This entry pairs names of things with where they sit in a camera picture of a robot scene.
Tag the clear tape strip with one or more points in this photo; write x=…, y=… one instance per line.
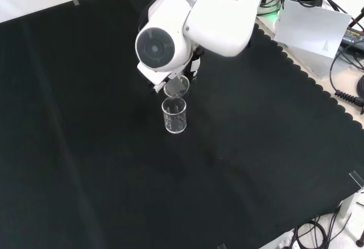
x=221, y=246
x=357, y=178
x=76, y=2

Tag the small clear glass beaker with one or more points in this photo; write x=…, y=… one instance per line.
x=177, y=87

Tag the black power adapter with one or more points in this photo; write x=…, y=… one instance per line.
x=354, y=37

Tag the black bench cloth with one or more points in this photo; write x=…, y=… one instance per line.
x=113, y=161

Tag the pale board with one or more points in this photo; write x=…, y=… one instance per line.
x=310, y=27

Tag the clear graduated glass beaker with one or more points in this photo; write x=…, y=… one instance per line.
x=174, y=124

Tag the white power strip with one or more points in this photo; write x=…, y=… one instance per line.
x=284, y=242

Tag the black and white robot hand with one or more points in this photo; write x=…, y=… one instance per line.
x=150, y=74

